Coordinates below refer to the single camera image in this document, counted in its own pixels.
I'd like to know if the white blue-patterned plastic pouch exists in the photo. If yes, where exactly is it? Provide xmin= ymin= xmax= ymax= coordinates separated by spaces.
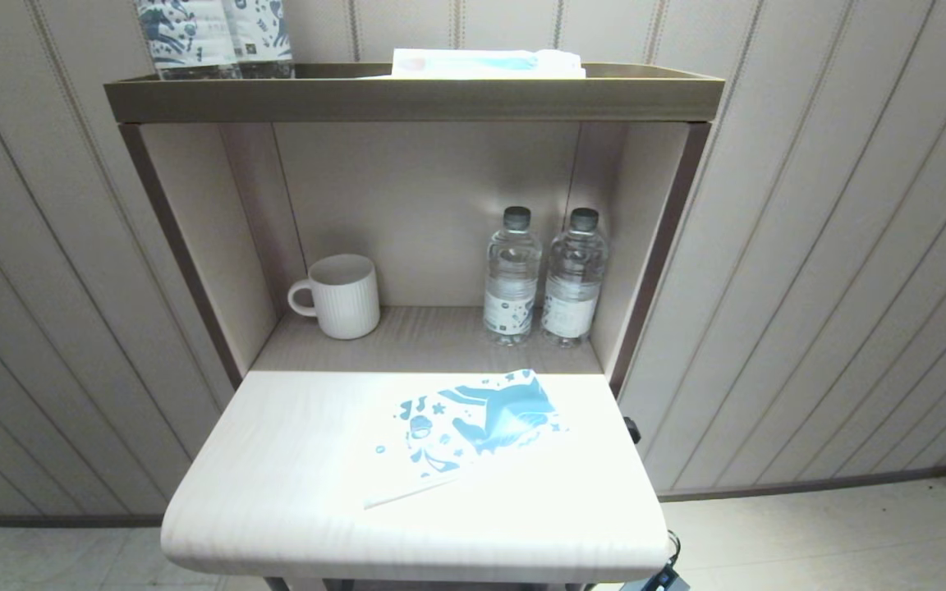
xmin=362 ymin=369 xmax=569 ymax=511

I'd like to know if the clear water bottle black cap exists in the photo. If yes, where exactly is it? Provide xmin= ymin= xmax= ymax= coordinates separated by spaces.
xmin=483 ymin=206 xmax=541 ymax=347
xmin=540 ymin=208 xmax=610 ymax=349

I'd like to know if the white ribbed ceramic mug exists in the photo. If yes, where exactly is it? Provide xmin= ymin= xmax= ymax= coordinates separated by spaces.
xmin=287 ymin=254 xmax=381 ymax=341

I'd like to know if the beige wooden shelf cabinet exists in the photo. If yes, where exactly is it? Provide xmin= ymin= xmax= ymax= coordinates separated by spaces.
xmin=103 ymin=62 xmax=726 ymax=591

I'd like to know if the white blue flat packet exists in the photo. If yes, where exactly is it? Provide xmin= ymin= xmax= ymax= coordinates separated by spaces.
xmin=374 ymin=48 xmax=587 ymax=80

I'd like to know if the blue white patterned package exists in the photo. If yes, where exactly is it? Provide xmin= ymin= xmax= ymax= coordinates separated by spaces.
xmin=135 ymin=0 xmax=241 ymax=80
xmin=222 ymin=0 xmax=296 ymax=80

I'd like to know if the black device with blue label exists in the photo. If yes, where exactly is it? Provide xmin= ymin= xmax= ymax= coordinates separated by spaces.
xmin=619 ymin=529 xmax=692 ymax=591

